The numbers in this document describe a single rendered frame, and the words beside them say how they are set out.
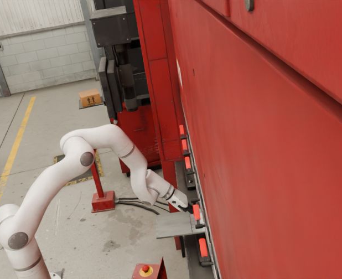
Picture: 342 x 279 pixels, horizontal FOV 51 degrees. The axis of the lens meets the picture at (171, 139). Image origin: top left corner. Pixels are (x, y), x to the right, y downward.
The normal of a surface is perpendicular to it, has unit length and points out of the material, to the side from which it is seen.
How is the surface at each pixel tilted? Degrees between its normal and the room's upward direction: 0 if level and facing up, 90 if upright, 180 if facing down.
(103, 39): 90
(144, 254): 0
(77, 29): 90
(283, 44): 90
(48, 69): 90
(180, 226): 0
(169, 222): 0
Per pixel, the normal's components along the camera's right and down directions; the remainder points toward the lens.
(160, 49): 0.05, 0.44
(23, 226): 0.71, -0.12
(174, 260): -0.14, -0.89
